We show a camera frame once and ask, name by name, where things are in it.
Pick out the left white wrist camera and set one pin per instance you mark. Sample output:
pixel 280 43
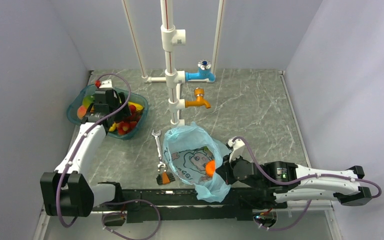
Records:
pixel 104 84

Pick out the fake yellow mango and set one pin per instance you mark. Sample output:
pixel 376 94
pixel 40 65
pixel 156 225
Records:
pixel 113 127

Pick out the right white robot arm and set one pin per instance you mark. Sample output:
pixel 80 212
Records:
pixel 275 183

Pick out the black orange small brush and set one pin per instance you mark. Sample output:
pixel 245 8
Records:
pixel 165 178

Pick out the fake orange fruit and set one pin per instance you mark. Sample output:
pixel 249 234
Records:
pixel 210 168

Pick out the fake strawberries bunch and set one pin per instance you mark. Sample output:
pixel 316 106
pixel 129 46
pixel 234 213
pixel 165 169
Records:
pixel 130 122

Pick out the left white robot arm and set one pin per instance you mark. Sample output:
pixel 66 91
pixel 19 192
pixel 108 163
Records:
pixel 66 191

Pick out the teal plastic fruit basket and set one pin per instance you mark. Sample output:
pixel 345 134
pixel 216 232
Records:
pixel 90 90

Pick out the orange plastic faucet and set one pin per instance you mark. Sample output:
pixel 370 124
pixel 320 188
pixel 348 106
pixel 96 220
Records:
pixel 199 101

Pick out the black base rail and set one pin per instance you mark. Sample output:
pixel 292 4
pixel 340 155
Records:
pixel 142 205

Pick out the blue plastic faucet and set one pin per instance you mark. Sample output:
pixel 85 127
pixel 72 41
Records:
pixel 204 73

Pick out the fake yellow banana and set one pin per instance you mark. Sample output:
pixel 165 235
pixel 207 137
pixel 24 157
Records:
pixel 137 106

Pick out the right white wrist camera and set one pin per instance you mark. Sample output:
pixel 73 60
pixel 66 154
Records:
pixel 237 146

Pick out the fake green red mango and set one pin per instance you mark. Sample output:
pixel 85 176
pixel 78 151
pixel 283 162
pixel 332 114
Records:
pixel 88 100

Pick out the white pvc pipe stand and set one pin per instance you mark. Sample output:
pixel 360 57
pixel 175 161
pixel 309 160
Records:
pixel 172 37

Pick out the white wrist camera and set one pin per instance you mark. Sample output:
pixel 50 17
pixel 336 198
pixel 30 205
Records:
pixel 237 146
pixel 104 84

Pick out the fake peach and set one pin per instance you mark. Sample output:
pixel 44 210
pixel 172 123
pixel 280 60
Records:
pixel 81 112

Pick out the light blue plastic bag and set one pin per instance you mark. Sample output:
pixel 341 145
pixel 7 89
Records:
pixel 188 150

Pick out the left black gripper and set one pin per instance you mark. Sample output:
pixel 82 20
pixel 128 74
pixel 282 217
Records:
pixel 125 113

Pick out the silver combination wrench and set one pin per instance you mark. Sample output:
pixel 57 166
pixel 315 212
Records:
pixel 161 167

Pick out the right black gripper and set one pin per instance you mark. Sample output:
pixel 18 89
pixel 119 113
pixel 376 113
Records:
pixel 224 170

